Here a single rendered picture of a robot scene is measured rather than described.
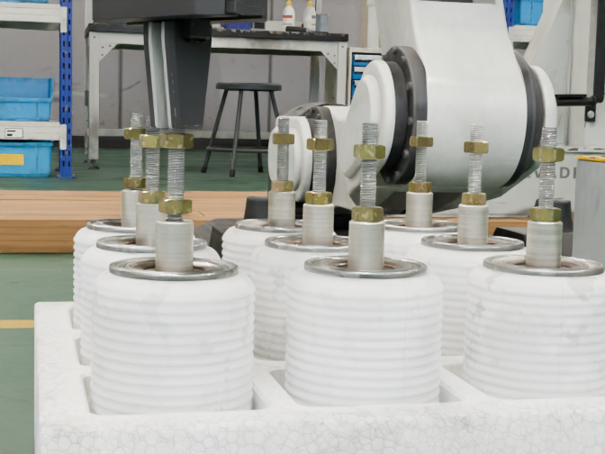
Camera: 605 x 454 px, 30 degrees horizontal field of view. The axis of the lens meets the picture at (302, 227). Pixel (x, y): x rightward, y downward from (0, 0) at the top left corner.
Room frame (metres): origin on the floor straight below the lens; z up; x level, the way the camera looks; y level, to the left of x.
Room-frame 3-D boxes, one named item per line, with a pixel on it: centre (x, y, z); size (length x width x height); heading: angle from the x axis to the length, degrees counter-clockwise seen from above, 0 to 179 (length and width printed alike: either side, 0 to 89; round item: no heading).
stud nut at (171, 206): (0.66, 0.07, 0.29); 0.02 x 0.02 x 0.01; 29
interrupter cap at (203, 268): (0.66, 0.07, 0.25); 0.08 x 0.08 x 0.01
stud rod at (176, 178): (0.66, 0.07, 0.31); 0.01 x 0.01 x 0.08
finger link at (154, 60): (0.67, 0.08, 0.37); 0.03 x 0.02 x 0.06; 137
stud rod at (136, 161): (0.89, 0.13, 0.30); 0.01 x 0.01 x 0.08
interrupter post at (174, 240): (0.66, 0.07, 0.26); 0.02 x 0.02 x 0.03
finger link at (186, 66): (0.65, 0.07, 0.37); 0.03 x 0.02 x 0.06; 137
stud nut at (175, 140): (0.66, 0.07, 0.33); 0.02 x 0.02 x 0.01; 29
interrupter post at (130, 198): (0.89, 0.13, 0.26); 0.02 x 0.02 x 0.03
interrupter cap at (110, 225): (0.89, 0.13, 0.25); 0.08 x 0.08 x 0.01
